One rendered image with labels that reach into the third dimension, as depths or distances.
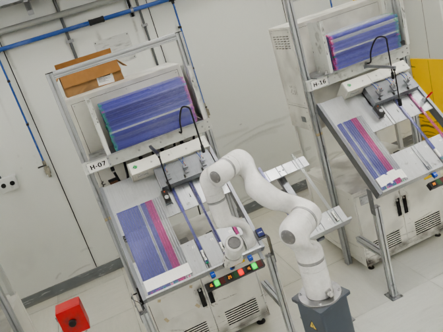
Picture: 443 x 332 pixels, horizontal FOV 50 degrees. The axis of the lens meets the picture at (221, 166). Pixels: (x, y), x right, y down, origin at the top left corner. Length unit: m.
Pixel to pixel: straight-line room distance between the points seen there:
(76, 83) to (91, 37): 1.23
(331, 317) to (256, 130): 2.72
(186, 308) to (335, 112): 1.54
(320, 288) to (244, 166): 0.61
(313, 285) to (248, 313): 1.12
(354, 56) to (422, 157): 0.75
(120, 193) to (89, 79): 0.72
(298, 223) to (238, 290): 1.22
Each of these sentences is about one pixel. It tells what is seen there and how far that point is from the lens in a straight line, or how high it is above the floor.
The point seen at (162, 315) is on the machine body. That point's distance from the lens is 3.00.
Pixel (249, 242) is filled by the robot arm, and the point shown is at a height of 0.91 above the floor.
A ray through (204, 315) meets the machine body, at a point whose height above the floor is 0.27.
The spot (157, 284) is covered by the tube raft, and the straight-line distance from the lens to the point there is 2.58.
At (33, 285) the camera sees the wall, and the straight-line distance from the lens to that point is 4.66.
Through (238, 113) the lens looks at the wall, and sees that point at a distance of 4.52.
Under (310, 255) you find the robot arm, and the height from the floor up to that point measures 0.94.
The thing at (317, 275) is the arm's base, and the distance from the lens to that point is 2.10.
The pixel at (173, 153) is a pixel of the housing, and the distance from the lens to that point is 2.82.
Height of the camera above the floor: 2.00
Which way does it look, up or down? 18 degrees down
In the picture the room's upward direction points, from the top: 17 degrees counter-clockwise
